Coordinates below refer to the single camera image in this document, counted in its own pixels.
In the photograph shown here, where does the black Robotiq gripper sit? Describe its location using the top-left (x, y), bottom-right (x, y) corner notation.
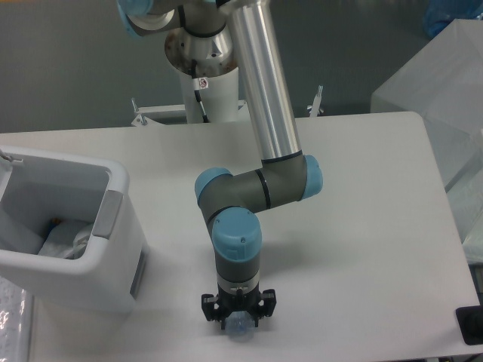
top-left (201, 284), bottom-right (277, 330)

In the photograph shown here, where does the clear blue plastic bottle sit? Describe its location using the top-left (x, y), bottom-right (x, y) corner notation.
top-left (224, 311), bottom-right (255, 337)

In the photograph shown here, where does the white green wrapper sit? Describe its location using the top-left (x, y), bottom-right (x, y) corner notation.
top-left (38, 219), bottom-right (94, 259)

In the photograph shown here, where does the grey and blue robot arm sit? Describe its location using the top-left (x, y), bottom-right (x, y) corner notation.
top-left (117, 1), bottom-right (323, 327)

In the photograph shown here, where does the white trash can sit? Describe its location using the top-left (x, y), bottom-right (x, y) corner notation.
top-left (1, 146), bottom-right (148, 313)

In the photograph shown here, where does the blue yellow snack packet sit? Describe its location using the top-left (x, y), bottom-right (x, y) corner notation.
top-left (48, 218), bottom-right (62, 233)

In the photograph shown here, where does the metal table clamp bolt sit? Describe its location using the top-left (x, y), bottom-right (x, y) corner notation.
top-left (306, 85), bottom-right (325, 118)

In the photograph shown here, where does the black device at table edge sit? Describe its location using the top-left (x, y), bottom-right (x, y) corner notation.
top-left (456, 305), bottom-right (482, 345)

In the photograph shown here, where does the frosted plastic storage box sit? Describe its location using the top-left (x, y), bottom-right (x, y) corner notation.
top-left (371, 20), bottom-right (482, 189)

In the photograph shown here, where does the blue water jug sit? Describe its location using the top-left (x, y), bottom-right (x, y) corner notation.
top-left (423, 0), bottom-right (482, 38)

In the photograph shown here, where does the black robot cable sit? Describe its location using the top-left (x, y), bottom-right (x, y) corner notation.
top-left (190, 58), bottom-right (211, 124)

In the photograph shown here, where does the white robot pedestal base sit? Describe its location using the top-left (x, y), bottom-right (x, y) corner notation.
top-left (131, 22), bottom-right (250, 127)

